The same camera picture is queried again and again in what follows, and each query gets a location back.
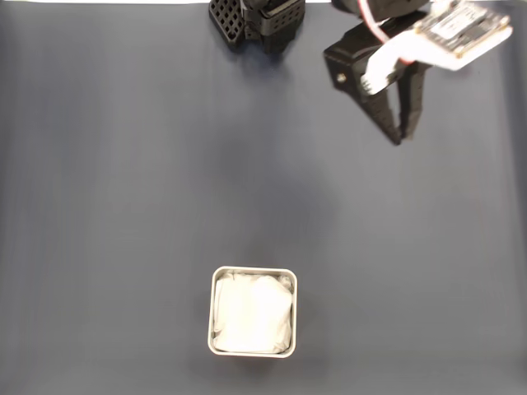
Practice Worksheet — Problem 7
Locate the white tissue paper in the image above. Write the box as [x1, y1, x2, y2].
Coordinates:
[212, 273, 294, 354]

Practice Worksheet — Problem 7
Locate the square metal box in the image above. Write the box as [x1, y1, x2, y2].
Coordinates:
[207, 265, 298, 359]

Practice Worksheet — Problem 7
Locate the dark blue table mat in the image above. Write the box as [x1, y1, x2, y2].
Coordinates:
[0, 2, 527, 395]

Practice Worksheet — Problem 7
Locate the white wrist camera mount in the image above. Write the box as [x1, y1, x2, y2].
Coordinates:
[364, 0, 515, 98]

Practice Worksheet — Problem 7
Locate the red and white cable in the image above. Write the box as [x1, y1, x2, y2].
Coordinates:
[357, 0, 417, 66]

